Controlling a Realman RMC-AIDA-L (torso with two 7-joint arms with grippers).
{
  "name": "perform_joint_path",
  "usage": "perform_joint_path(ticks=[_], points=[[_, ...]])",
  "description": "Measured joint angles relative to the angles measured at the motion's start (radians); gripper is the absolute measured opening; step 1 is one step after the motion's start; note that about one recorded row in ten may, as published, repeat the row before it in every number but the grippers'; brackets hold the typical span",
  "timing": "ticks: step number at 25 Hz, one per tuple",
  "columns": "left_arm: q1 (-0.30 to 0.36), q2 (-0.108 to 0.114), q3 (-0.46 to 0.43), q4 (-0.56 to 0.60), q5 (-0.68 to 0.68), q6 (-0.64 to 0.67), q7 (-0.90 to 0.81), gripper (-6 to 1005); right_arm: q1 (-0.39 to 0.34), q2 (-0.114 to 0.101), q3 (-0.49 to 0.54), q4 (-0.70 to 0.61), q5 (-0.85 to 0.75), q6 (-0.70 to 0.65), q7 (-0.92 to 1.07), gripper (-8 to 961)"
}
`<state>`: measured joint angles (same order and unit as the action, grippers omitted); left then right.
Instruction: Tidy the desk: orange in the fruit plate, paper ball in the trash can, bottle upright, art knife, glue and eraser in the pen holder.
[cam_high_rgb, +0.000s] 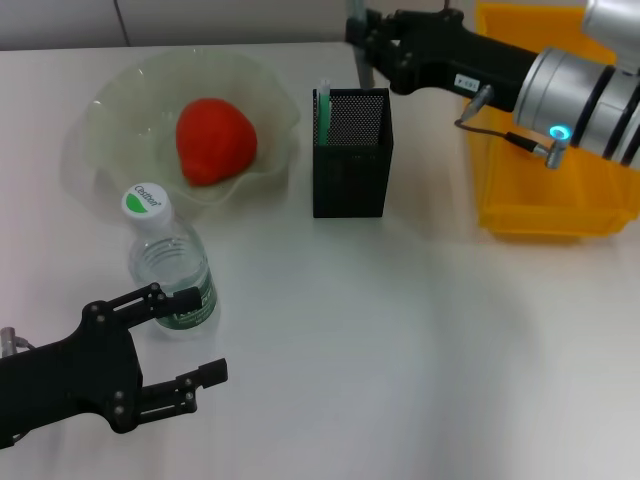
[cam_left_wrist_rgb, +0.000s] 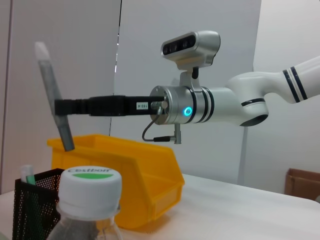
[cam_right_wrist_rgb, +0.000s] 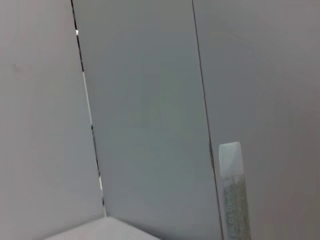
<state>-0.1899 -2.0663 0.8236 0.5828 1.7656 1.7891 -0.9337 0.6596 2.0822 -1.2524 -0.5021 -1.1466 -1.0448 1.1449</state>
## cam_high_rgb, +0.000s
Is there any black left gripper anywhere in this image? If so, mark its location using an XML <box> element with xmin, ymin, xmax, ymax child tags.
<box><xmin>0</xmin><ymin>282</ymin><xmax>230</xmax><ymax>441</ymax></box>

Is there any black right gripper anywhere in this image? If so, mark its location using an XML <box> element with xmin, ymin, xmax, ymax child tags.
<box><xmin>344</xmin><ymin>8</ymin><xmax>539</xmax><ymax>114</ymax></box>

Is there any grey pen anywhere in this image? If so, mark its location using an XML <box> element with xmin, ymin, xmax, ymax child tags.
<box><xmin>348</xmin><ymin>0</ymin><xmax>376</xmax><ymax>91</ymax></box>

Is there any clear green-label water bottle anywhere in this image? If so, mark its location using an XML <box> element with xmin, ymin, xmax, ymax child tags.
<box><xmin>121</xmin><ymin>180</ymin><xmax>221</xmax><ymax>341</ymax></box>

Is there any green pen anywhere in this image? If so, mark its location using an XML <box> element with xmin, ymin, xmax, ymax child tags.
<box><xmin>317</xmin><ymin>76</ymin><xmax>334</xmax><ymax>149</ymax></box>

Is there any red-orange toy orange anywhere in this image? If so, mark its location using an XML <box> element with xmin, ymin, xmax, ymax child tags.
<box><xmin>175</xmin><ymin>98</ymin><xmax>258</xmax><ymax>189</ymax></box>

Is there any translucent wavy fruit plate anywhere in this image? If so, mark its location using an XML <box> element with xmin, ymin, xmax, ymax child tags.
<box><xmin>79</xmin><ymin>48</ymin><xmax>301</xmax><ymax>219</ymax></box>

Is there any black mesh pen holder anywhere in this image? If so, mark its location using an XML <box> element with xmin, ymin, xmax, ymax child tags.
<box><xmin>311</xmin><ymin>87</ymin><xmax>395</xmax><ymax>220</ymax></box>

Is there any yellow plastic bin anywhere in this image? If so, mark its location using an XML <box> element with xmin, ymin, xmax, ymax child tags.
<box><xmin>467</xmin><ymin>2</ymin><xmax>640</xmax><ymax>244</ymax></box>

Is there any left gripper cable with plug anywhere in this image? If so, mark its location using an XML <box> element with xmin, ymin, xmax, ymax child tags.
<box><xmin>0</xmin><ymin>326</ymin><xmax>40</xmax><ymax>359</ymax></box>

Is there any gripper cable with plug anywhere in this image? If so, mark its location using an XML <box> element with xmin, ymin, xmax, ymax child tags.
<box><xmin>453</xmin><ymin>83</ymin><xmax>571</xmax><ymax>170</ymax></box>
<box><xmin>0</xmin><ymin>326</ymin><xmax>40</xmax><ymax>359</ymax></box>

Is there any right gripper cable with plug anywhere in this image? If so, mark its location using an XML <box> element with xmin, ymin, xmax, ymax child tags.
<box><xmin>453</xmin><ymin>83</ymin><xmax>571</xmax><ymax>170</ymax></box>

